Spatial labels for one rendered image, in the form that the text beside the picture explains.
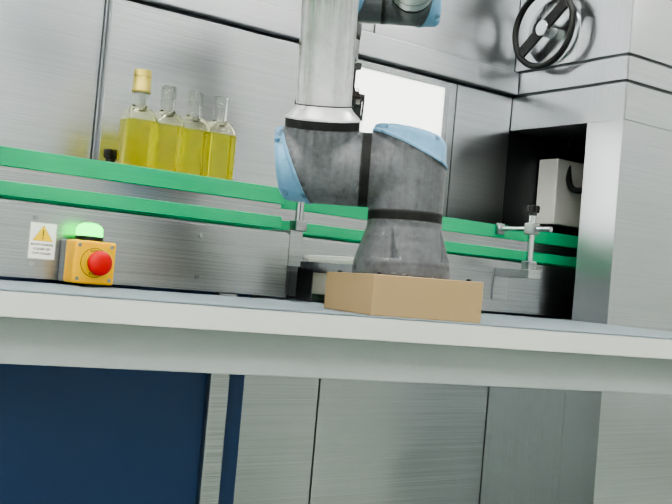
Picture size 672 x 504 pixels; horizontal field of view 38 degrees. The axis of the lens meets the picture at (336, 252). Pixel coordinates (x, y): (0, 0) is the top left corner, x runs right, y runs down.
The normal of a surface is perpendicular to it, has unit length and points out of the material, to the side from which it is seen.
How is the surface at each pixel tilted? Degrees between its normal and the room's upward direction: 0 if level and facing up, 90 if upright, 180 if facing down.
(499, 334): 90
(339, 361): 90
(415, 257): 72
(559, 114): 90
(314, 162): 102
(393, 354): 90
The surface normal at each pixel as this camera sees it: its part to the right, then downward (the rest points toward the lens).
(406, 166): -0.03, -0.04
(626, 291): 0.58, 0.03
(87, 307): 0.38, 0.00
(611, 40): -0.81, -0.09
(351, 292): -0.92, -0.09
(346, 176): -0.05, 0.29
